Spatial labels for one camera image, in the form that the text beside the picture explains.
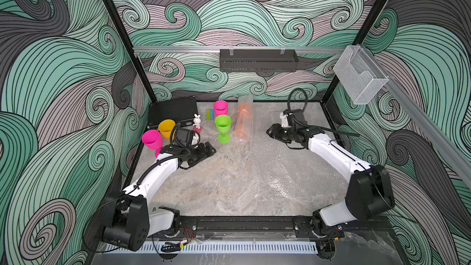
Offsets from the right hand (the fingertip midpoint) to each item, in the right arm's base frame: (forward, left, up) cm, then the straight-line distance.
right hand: (267, 132), depth 86 cm
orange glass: (+15, +10, -8) cm, 20 cm away
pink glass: (-5, +53, +3) cm, 53 cm away
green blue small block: (+23, +31, -13) cm, 40 cm away
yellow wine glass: (+3, +50, +1) cm, 50 cm away
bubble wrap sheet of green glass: (-17, -6, -13) cm, 22 cm away
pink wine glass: (+18, +23, -2) cm, 30 cm away
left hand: (-9, +28, -3) cm, 29 cm away
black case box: (+28, +50, -14) cm, 59 cm away
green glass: (+8, +22, -3) cm, 23 cm away
